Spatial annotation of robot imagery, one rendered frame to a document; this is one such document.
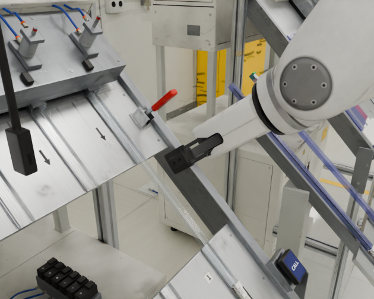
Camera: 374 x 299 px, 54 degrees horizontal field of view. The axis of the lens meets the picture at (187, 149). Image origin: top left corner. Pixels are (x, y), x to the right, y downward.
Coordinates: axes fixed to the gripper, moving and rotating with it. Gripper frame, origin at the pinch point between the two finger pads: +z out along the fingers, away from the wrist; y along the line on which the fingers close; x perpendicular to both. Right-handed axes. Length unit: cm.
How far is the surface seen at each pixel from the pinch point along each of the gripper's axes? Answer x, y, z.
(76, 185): -4.2, 12.8, 11.8
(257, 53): -44, -305, 124
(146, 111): -10.1, -5.5, 9.6
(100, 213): 3.1, -10.7, 47.9
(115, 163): -4.5, 4.6, 11.9
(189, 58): -73, -261, 169
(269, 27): -22, -85, 14
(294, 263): 26.8, -10.9, 1.7
